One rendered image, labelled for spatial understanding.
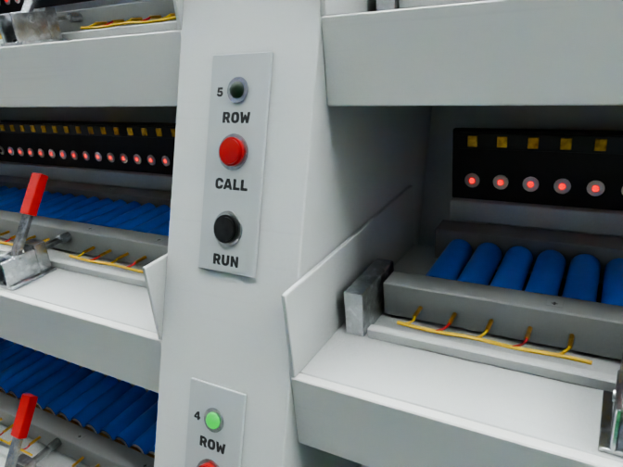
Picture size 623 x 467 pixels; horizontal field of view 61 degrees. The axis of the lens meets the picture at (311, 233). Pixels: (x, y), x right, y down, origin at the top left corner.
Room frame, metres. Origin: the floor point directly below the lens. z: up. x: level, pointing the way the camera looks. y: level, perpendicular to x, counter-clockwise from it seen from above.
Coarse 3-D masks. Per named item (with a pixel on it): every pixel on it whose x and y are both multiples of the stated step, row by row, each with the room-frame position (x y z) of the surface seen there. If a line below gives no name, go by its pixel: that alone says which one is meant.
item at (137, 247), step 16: (0, 224) 0.52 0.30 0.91; (16, 224) 0.50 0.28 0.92; (32, 224) 0.49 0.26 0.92; (48, 224) 0.48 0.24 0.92; (64, 224) 0.48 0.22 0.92; (80, 224) 0.48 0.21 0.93; (48, 240) 0.48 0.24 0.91; (80, 240) 0.46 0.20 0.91; (96, 240) 0.45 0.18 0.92; (112, 240) 0.44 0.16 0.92; (128, 240) 0.43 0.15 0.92; (144, 240) 0.42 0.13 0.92; (160, 240) 0.42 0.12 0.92; (80, 256) 0.44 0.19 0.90; (96, 256) 0.46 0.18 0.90; (112, 256) 0.45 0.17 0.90; (128, 256) 0.44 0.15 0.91; (144, 256) 0.42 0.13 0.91; (160, 256) 0.42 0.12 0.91
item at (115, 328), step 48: (0, 240) 0.52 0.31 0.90; (0, 288) 0.42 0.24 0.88; (48, 288) 0.41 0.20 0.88; (96, 288) 0.40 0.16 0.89; (144, 288) 0.40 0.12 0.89; (0, 336) 0.43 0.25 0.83; (48, 336) 0.39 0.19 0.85; (96, 336) 0.36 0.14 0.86; (144, 336) 0.33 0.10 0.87; (144, 384) 0.35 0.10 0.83
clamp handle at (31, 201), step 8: (32, 176) 0.44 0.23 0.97; (40, 176) 0.44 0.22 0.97; (32, 184) 0.44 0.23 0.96; (40, 184) 0.44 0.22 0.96; (32, 192) 0.43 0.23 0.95; (40, 192) 0.44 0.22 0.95; (24, 200) 0.43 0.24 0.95; (32, 200) 0.43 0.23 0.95; (40, 200) 0.44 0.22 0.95; (24, 208) 0.43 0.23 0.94; (32, 208) 0.43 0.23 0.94; (24, 216) 0.43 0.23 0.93; (32, 216) 0.43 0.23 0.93; (24, 224) 0.43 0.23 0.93; (24, 232) 0.43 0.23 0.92; (16, 240) 0.43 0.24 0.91; (24, 240) 0.43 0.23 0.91; (16, 248) 0.42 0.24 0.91
